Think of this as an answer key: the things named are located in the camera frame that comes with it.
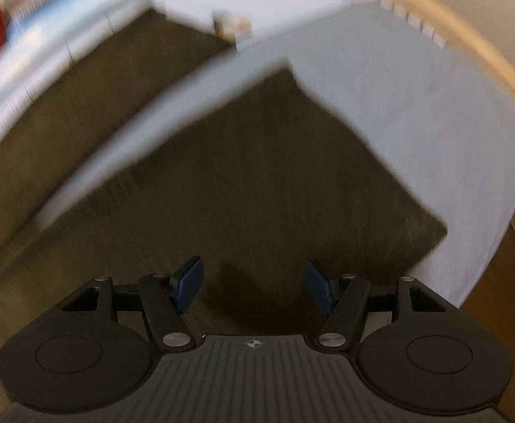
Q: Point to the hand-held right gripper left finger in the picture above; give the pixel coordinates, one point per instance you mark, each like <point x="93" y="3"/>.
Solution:
<point x="190" y="281"/>

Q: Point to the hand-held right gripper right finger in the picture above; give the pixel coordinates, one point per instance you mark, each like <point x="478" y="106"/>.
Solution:
<point x="320" y="286"/>

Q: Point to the white printed bed sheet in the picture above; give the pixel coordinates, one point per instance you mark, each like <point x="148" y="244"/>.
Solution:
<point x="416" y="119"/>

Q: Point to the wooden bed frame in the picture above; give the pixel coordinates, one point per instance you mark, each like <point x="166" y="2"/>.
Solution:
<point x="482" y="48"/>

